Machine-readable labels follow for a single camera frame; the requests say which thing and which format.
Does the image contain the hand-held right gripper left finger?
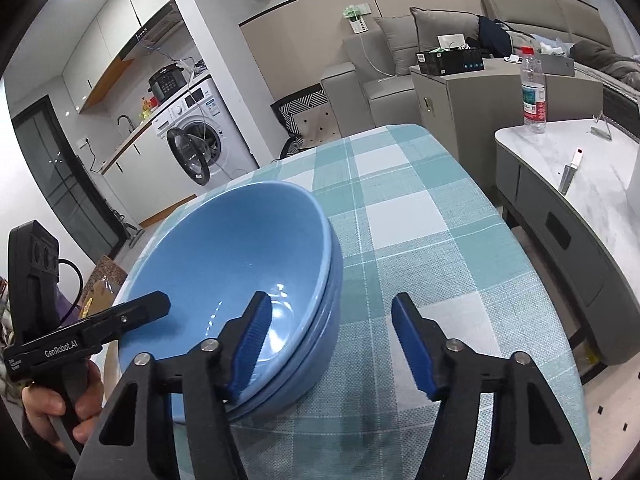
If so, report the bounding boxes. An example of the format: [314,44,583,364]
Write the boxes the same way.
[75,291,272,480]

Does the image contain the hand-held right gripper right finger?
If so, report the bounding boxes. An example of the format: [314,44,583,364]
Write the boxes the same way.
[391,292,593,480]

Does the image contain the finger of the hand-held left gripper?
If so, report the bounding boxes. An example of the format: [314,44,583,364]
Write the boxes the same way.
[80,291,171,344]

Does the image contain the light blue ribbed bowl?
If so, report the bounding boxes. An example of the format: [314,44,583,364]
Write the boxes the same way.
[172,260,345,424]

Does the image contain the person's left hand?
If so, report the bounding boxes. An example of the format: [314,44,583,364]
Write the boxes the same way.
[22,359,106,454]

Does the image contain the brown cardboard box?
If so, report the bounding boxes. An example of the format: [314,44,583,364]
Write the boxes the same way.
[82,254,129,322]

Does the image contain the teal checked tablecloth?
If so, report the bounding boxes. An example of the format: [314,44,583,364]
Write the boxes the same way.
[102,124,594,480]

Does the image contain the white kitchen counter cabinet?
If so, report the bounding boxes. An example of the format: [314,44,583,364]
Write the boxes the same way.
[99,122,201,229]

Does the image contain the dark glass door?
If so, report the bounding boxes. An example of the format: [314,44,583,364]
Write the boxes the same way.
[11,96,126,261]

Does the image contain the white marble coffee table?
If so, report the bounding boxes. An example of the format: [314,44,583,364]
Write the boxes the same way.
[493,118,640,367]

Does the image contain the white washing machine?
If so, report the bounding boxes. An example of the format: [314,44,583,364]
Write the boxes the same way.
[152,73,261,192]

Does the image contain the black pressure cooker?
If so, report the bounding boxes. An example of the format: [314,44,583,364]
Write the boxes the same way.
[148,62,189,106]

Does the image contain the black white patterned cushion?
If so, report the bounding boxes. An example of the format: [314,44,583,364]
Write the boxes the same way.
[269,87,344,159]

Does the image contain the grey side cabinet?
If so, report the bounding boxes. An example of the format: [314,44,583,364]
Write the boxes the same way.
[409,57,604,212]

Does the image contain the grey sofa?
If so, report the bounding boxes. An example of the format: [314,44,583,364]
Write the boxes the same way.
[319,0,616,134]

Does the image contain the steel range hood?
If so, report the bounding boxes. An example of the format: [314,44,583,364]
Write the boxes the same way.
[119,17,184,61]

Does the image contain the clear water bottle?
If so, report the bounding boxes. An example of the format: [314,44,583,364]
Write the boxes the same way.
[519,45,547,135]

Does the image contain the white upper kitchen cabinets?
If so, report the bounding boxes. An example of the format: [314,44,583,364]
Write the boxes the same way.
[62,0,176,111]

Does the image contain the black box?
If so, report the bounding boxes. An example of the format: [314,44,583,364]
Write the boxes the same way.
[415,47,485,77]

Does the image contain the clear acrylic stand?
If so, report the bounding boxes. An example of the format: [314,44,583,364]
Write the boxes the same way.
[589,112,615,141]

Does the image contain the grey cushion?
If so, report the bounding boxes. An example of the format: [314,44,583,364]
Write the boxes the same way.
[373,14,426,79]
[409,7,484,69]

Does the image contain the dark jacket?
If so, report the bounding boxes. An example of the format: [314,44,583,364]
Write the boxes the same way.
[477,14,516,59]

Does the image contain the black cable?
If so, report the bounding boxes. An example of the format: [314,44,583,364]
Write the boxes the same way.
[58,258,84,322]

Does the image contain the wall socket with green plug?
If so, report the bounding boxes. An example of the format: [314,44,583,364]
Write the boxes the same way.
[342,3,374,35]

